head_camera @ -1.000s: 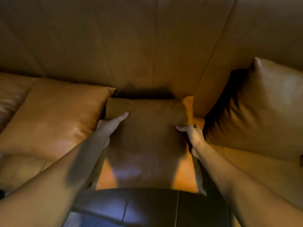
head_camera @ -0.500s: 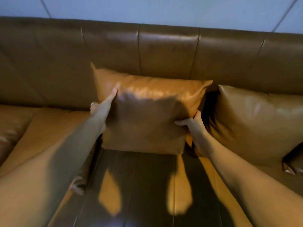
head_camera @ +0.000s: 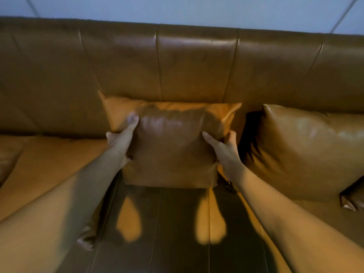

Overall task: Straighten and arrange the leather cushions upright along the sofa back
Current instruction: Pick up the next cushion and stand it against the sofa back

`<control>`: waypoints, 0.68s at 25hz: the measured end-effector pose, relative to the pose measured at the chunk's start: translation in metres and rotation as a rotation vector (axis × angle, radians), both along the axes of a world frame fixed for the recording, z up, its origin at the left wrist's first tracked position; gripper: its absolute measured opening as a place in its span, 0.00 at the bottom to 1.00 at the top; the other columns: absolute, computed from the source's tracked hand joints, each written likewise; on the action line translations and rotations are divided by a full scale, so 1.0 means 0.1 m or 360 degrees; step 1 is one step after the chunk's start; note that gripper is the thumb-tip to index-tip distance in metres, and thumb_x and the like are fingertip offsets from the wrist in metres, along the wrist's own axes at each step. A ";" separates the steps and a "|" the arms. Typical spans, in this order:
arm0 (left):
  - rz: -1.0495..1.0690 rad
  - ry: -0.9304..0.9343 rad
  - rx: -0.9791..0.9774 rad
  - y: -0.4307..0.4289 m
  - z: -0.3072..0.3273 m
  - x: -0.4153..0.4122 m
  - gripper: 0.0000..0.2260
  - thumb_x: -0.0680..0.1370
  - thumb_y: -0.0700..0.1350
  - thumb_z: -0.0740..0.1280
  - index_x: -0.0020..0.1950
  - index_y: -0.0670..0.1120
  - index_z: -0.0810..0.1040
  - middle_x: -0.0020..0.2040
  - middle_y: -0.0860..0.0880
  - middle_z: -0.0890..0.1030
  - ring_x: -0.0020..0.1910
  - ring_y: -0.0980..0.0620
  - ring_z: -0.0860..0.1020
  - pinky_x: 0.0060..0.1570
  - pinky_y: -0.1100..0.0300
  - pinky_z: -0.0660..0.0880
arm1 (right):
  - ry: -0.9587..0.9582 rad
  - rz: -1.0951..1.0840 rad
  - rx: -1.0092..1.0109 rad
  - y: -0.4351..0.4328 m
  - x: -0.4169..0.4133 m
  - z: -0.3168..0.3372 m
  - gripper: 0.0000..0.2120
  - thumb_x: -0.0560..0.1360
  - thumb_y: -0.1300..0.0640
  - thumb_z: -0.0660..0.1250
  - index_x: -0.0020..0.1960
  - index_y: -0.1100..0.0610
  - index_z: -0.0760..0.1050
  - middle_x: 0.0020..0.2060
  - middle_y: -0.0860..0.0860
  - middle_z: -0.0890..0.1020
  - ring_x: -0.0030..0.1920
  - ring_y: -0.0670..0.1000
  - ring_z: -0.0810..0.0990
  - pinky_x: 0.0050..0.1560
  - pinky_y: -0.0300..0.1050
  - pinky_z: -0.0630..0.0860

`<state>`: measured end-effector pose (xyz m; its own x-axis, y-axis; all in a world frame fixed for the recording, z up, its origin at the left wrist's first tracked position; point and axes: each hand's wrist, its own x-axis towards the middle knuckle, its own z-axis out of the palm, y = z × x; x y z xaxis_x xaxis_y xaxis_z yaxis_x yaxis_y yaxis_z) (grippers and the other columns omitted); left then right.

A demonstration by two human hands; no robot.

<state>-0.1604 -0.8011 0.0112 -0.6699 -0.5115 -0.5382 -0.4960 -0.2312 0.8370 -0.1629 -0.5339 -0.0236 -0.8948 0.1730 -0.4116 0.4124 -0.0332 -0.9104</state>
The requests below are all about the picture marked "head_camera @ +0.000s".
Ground person's left forearm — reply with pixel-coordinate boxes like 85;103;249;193
0;156;130;273

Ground person's right hand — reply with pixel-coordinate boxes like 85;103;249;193
202;130;247;184

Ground brown leather throw pillow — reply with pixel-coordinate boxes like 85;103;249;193
340;176;364;212
242;104;364;201
98;91;242;190
76;209;103;251

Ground person's left hand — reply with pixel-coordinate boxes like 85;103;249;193
106;115;140;169

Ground brown leather sofa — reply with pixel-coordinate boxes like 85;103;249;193
0;16;364;273

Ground person's right forearm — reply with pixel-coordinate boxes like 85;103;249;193
230;168;364;273

